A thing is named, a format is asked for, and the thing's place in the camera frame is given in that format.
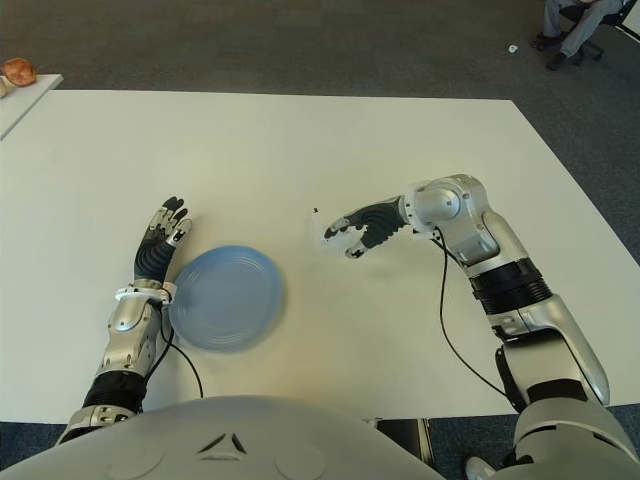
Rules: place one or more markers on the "seated person grey trousers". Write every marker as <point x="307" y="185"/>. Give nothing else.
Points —
<point x="575" y="32"/>

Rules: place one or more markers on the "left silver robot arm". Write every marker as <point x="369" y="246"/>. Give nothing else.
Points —
<point x="125" y="330"/>

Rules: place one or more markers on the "white charger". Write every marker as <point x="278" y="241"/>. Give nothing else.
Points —
<point x="337" y="243"/>

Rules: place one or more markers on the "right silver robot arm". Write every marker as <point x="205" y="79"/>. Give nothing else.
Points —
<point x="500" y="235"/>

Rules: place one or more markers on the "grey robot torso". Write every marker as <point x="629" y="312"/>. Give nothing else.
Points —
<point x="225" y="440"/>

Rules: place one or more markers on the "black office chair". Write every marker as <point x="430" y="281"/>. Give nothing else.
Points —
<point x="592" y="49"/>

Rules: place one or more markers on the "white side table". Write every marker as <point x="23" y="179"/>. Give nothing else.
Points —
<point x="22" y="102"/>

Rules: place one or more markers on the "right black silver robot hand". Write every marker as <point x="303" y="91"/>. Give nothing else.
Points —
<point x="382" y="222"/>

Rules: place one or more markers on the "white robot foot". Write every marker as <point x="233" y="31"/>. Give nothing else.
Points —
<point x="480" y="470"/>

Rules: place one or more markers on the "blue round plate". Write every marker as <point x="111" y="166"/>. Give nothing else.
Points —
<point x="227" y="297"/>

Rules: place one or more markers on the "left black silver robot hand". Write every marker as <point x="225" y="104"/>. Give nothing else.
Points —
<point x="152" y="255"/>

